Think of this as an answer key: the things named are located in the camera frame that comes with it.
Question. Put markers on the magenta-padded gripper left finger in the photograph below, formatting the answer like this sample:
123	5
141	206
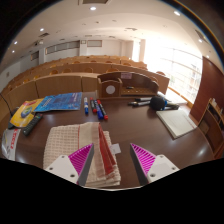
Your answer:
81	159

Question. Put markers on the ceiling air vent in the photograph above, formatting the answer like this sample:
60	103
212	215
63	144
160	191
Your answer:
95	1

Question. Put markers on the white magazine with red print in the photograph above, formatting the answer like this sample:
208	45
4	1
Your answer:
10	143

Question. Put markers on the blue booklet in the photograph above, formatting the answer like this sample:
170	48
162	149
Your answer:
61	101

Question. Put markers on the wooden shelf unit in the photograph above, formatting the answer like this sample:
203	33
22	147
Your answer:
213	128

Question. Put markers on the wooden lecture hall seat rows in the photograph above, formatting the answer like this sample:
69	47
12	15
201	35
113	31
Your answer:
56	85

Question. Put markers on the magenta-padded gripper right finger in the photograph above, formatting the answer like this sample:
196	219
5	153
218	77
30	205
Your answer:
145	159

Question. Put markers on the round ceiling lights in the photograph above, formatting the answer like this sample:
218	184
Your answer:
93	8

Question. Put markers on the black handheld microphone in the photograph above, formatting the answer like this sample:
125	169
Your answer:
158	103

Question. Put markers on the beige towel with red stripes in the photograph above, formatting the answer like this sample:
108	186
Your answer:
63	140

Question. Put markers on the black marker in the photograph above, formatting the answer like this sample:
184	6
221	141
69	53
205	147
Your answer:
140	103
143	99

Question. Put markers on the yellow book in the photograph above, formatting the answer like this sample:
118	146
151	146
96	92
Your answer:
25	113

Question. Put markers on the blue marker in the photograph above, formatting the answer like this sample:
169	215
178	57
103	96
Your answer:
86	106
98	110

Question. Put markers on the white notepad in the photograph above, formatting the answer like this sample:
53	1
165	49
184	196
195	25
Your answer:
176	122

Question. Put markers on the red marker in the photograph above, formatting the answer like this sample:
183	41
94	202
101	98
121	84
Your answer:
93	104
103	110

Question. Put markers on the black remote control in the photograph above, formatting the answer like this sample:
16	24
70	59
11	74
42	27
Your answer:
32	124

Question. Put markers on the wooden desk organizer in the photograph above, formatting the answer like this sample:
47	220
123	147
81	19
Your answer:
110	89

